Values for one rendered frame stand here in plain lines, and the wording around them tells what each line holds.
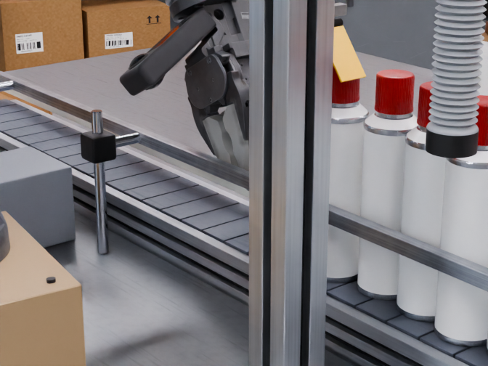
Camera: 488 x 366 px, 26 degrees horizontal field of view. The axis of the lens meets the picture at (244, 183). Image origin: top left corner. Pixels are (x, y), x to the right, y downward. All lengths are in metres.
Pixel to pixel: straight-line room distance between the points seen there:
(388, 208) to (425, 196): 0.05
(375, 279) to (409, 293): 0.04
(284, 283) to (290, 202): 0.07
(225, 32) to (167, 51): 0.08
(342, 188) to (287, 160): 0.19
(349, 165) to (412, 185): 0.08
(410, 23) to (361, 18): 0.19
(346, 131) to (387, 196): 0.07
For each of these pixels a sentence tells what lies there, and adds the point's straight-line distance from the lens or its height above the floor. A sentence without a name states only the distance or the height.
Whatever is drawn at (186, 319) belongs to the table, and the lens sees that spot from 1.04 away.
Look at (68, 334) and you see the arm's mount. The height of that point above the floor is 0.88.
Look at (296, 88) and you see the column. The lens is 0.77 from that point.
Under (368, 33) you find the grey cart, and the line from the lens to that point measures 3.42.
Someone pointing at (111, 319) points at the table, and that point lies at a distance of 1.05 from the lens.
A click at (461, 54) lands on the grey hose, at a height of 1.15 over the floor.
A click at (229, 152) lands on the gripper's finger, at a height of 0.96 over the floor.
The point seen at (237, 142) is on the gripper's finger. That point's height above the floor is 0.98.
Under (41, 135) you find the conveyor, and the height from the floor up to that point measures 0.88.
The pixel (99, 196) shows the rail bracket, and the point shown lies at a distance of 1.17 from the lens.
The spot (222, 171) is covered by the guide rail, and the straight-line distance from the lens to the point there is 1.06.
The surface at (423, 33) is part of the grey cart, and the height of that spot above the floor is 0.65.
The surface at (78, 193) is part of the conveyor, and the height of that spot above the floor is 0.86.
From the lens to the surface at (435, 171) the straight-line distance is 0.89.
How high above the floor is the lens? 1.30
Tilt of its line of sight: 20 degrees down
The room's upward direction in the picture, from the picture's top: straight up
